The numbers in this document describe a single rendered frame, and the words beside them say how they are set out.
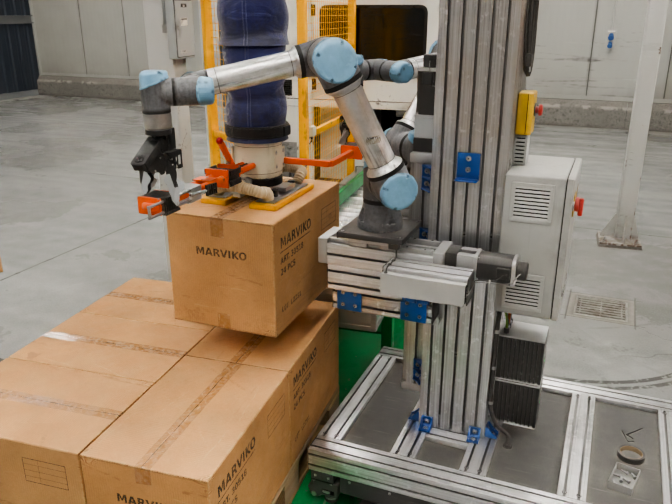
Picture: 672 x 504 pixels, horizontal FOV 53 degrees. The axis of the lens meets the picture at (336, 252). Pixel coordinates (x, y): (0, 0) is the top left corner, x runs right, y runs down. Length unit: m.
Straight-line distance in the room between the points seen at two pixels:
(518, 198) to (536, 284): 0.29
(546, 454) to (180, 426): 1.30
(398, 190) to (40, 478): 1.34
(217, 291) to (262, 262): 0.22
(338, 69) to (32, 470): 1.44
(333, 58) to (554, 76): 9.63
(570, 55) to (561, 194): 9.26
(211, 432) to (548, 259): 1.16
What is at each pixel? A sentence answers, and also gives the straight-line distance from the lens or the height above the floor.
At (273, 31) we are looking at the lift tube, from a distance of 2.29.
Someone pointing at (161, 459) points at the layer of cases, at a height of 0.54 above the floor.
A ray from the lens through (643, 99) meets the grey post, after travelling 5.43.
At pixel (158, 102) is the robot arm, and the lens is 1.86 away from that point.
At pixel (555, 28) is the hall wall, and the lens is 11.36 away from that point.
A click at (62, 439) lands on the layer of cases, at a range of 2.15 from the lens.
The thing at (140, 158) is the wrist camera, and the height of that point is 1.34.
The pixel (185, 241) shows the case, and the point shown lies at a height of 0.98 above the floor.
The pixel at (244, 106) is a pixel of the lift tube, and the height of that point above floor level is 1.41.
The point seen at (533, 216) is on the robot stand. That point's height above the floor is 1.10.
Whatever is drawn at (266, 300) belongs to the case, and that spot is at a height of 0.81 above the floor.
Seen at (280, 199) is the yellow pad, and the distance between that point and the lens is 2.32.
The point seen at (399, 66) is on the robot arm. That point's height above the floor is 1.52.
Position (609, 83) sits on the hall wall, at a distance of 11.36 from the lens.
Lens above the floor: 1.70
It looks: 20 degrees down
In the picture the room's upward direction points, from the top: straight up
